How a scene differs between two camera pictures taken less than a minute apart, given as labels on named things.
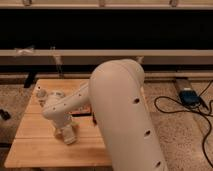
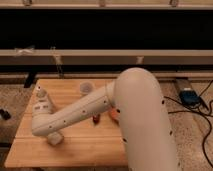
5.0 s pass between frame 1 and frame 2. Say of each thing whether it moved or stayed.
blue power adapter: stayed
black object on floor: stayed
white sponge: moved
